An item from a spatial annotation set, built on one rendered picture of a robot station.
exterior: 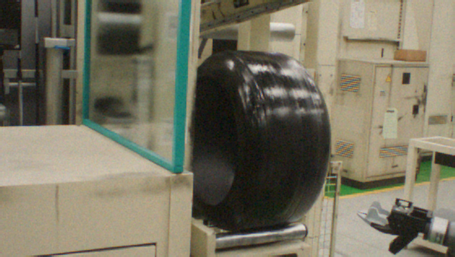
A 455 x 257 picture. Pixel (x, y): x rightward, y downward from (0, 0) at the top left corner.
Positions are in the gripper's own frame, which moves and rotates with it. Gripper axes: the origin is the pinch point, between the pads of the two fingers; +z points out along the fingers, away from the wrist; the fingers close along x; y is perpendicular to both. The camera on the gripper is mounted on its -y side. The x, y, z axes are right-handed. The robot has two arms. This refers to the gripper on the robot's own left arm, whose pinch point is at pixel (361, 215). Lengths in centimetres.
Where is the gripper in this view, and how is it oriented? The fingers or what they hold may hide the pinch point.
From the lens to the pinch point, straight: 206.0
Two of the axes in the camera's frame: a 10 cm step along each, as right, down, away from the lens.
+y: 0.5, -8.6, -5.1
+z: -9.2, -2.4, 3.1
